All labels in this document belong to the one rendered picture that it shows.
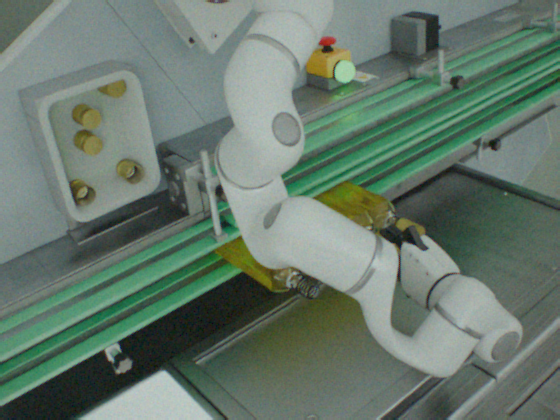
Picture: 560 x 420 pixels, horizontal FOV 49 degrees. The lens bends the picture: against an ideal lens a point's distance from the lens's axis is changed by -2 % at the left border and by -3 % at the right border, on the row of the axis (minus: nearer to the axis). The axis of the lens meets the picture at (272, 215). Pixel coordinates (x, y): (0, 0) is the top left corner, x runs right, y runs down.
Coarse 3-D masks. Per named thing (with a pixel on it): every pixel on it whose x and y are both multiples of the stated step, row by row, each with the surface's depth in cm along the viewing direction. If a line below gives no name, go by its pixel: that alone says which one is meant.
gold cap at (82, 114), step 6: (78, 108) 102; (84, 108) 102; (90, 108) 101; (72, 114) 103; (78, 114) 102; (84, 114) 100; (90, 114) 101; (96, 114) 102; (78, 120) 102; (84, 120) 101; (90, 120) 101; (96, 120) 102; (84, 126) 101; (90, 126) 102; (96, 126) 102
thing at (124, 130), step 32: (64, 96) 94; (96, 96) 105; (128, 96) 104; (64, 128) 104; (96, 128) 107; (128, 128) 109; (64, 160) 106; (96, 160) 110; (64, 192) 100; (96, 192) 110; (128, 192) 109
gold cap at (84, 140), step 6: (78, 132) 105; (84, 132) 105; (90, 132) 105; (78, 138) 104; (84, 138) 103; (90, 138) 103; (96, 138) 103; (78, 144) 104; (84, 144) 102; (90, 144) 103; (96, 144) 104; (102, 144) 104; (84, 150) 103; (90, 150) 103; (96, 150) 104
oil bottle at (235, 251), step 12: (240, 240) 111; (216, 252) 117; (228, 252) 113; (240, 252) 109; (240, 264) 111; (252, 264) 107; (252, 276) 109; (264, 276) 106; (276, 276) 103; (288, 276) 103; (276, 288) 105; (288, 288) 104
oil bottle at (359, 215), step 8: (320, 200) 119; (328, 200) 119; (336, 200) 118; (344, 200) 118; (336, 208) 116; (344, 208) 116; (352, 208) 115; (360, 208) 115; (352, 216) 113; (360, 216) 113; (368, 216) 113; (360, 224) 111; (368, 224) 112
